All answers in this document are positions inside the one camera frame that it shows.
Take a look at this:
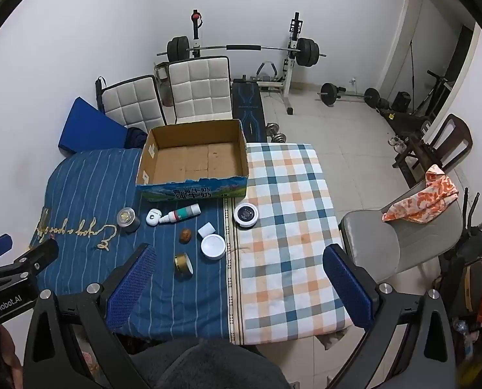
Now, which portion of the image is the dark blue cloth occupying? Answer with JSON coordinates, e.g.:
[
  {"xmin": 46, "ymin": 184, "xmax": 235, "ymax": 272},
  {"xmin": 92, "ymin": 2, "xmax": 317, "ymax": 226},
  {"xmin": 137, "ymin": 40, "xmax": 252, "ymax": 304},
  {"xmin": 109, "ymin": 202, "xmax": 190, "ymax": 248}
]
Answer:
[{"xmin": 125, "ymin": 127, "xmax": 149, "ymax": 150}]

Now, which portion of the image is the printed cardboard box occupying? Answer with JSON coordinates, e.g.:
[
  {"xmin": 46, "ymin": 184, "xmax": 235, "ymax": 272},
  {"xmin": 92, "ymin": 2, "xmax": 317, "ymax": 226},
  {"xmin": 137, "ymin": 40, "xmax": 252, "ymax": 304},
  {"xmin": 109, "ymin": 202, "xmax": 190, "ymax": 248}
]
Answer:
[{"xmin": 135, "ymin": 119, "xmax": 250, "ymax": 202}]

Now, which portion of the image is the blue foam mat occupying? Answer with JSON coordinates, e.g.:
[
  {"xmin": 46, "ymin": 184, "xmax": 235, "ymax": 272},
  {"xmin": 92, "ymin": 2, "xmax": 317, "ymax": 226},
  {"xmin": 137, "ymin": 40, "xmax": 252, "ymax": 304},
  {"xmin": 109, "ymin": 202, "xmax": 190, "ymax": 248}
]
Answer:
[{"xmin": 58, "ymin": 96, "xmax": 131, "ymax": 157}]

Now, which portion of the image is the person's left hand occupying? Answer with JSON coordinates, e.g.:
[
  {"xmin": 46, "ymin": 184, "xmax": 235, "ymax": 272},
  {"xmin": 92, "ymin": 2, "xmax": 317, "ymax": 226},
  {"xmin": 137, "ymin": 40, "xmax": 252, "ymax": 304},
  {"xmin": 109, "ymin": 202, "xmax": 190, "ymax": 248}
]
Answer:
[{"xmin": 0, "ymin": 325, "xmax": 23, "ymax": 389}]

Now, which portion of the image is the white cushioned chair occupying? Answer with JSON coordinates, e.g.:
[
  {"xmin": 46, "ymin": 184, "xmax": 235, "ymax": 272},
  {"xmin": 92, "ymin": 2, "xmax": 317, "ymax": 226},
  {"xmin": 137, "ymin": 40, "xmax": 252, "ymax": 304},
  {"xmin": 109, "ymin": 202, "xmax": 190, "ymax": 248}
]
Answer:
[
  {"xmin": 167, "ymin": 56, "xmax": 233, "ymax": 124},
  {"xmin": 96, "ymin": 74, "xmax": 168, "ymax": 132}
]

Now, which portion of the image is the gold round tin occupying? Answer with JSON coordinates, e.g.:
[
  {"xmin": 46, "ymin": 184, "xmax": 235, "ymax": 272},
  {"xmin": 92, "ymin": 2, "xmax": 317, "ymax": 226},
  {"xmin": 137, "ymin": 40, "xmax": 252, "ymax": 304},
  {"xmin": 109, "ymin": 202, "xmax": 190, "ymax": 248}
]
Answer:
[{"xmin": 173, "ymin": 253, "xmax": 194, "ymax": 279}]

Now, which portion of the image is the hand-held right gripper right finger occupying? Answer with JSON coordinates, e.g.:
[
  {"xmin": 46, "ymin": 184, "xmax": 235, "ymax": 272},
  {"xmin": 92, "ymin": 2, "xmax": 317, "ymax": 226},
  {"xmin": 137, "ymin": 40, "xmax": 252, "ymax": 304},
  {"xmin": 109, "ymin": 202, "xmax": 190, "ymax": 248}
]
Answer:
[{"xmin": 323, "ymin": 244, "xmax": 457, "ymax": 389}]

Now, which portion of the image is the round black white case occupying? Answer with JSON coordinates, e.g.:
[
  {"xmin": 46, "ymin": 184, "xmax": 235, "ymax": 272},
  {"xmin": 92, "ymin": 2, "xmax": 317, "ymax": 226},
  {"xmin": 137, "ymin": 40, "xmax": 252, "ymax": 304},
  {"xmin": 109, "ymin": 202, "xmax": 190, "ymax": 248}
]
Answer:
[{"xmin": 233, "ymin": 202, "xmax": 260, "ymax": 228}]

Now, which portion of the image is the black speaker box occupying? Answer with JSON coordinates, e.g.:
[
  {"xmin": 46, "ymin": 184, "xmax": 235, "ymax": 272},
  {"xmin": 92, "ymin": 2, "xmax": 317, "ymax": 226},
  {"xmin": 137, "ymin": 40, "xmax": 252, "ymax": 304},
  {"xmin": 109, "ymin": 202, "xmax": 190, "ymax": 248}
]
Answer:
[{"xmin": 393, "ymin": 91, "xmax": 412, "ymax": 113}]

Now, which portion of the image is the long barbell with black plates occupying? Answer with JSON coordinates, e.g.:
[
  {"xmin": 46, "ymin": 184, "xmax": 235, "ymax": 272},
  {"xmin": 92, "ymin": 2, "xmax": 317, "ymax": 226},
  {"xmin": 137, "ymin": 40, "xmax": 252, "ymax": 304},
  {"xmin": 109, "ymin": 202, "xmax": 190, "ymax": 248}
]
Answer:
[{"xmin": 157, "ymin": 36, "xmax": 327, "ymax": 67}]

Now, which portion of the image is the dark wooden chair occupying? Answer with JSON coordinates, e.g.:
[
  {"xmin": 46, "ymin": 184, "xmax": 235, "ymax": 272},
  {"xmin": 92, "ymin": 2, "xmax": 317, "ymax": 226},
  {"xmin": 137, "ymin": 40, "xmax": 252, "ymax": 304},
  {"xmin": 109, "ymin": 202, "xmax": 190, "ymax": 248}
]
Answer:
[{"xmin": 393, "ymin": 113, "xmax": 474, "ymax": 181}]

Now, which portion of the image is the blue striped blanket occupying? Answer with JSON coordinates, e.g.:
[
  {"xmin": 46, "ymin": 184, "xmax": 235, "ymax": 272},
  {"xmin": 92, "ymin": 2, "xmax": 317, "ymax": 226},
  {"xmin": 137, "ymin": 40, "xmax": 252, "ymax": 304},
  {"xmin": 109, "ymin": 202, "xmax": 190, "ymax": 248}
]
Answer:
[{"xmin": 29, "ymin": 148, "xmax": 235, "ymax": 343}]

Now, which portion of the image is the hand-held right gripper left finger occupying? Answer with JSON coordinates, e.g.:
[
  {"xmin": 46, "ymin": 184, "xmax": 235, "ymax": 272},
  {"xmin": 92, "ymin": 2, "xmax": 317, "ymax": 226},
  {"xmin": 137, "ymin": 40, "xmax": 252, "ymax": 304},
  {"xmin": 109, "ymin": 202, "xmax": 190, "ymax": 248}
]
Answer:
[{"xmin": 22, "ymin": 243, "xmax": 160, "ymax": 389}]

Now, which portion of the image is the short barbell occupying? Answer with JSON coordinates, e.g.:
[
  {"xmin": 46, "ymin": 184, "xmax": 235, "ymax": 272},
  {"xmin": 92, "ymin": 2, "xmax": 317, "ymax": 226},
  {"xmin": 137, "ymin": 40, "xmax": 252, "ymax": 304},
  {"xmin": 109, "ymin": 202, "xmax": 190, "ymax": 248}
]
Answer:
[{"xmin": 316, "ymin": 82, "xmax": 381, "ymax": 108}]

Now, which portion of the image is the person's dark clothing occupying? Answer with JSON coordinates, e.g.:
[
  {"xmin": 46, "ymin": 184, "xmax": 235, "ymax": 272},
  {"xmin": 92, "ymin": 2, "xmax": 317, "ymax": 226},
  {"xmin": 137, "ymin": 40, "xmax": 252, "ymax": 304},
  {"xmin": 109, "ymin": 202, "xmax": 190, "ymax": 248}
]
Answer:
[{"xmin": 127, "ymin": 338, "xmax": 292, "ymax": 389}]

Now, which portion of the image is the black folded scooter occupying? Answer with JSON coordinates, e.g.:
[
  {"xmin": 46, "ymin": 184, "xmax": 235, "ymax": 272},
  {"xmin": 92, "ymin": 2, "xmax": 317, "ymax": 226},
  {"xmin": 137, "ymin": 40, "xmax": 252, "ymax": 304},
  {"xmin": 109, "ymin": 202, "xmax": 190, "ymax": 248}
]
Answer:
[{"xmin": 413, "ymin": 70, "xmax": 454, "ymax": 118}]

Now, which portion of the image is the black weight bench pad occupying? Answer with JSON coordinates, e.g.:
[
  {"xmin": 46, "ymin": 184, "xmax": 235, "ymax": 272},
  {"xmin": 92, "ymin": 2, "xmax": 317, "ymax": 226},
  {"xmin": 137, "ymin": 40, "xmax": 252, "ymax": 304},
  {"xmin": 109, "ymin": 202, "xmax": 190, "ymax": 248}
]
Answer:
[{"xmin": 230, "ymin": 77, "xmax": 268, "ymax": 143}]

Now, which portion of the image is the white round lid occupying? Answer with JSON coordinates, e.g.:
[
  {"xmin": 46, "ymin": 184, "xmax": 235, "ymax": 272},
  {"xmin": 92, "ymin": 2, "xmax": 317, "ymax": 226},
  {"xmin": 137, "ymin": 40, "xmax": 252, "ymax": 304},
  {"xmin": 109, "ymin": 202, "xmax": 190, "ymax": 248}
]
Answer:
[{"xmin": 201, "ymin": 234, "xmax": 227, "ymax": 261}]

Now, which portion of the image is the orange patterned cloth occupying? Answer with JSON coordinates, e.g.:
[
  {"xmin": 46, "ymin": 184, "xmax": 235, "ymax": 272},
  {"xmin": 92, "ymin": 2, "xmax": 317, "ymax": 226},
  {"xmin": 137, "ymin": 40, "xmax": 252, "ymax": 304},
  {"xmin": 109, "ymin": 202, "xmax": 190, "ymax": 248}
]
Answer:
[{"xmin": 382, "ymin": 164, "xmax": 460, "ymax": 223}]

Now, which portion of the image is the plaid blanket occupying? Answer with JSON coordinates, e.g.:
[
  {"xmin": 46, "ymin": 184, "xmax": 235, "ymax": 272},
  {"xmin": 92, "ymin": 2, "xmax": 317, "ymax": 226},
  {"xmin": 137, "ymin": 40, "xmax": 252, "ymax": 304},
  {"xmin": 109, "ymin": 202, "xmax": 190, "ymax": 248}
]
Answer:
[{"xmin": 222, "ymin": 143, "xmax": 355, "ymax": 346}]

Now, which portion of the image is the white weight bench rack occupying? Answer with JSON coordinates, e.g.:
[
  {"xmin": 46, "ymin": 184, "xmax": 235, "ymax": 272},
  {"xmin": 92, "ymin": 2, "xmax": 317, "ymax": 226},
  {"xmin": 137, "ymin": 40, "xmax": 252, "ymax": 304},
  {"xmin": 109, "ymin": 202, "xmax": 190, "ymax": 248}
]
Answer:
[{"xmin": 186, "ymin": 9, "xmax": 306, "ymax": 115}]

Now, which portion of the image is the grey chair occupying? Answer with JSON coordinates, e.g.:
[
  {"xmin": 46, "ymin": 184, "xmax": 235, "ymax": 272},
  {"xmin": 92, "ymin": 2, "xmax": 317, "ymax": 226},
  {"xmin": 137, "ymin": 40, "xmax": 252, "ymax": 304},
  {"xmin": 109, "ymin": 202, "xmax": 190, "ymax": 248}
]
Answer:
[{"xmin": 338, "ymin": 178, "xmax": 464, "ymax": 288}]

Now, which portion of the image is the silver round tin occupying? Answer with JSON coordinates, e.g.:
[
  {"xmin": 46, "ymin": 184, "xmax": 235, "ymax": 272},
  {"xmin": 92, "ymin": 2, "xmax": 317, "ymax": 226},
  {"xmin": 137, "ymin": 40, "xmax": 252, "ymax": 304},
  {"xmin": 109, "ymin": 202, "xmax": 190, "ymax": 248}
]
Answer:
[{"xmin": 117, "ymin": 207, "xmax": 141, "ymax": 233}]

